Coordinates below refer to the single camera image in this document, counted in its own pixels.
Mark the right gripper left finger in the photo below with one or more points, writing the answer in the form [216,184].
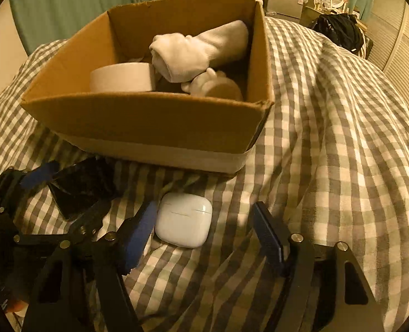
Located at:
[59,301]

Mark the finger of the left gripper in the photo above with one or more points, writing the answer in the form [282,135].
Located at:
[90,221]
[42,174]

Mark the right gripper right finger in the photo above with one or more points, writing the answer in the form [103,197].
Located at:
[324,287]

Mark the white earbuds case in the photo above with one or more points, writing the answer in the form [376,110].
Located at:
[184,220]

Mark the beige tape roll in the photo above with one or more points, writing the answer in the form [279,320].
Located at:
[123,77]

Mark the white sock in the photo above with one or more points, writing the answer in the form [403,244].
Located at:
[180,58]

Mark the grey checkered bed sheet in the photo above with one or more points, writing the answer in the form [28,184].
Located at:
[332,162]

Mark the open cardboard box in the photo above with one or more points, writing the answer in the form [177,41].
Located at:
[167,126]

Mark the black jacket on chair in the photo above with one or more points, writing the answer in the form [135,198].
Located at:
[341,29]

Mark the white louvered wardrobe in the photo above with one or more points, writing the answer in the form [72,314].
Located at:
[388,27]

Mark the silver mini fridge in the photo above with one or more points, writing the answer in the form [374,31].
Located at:
[284,9]

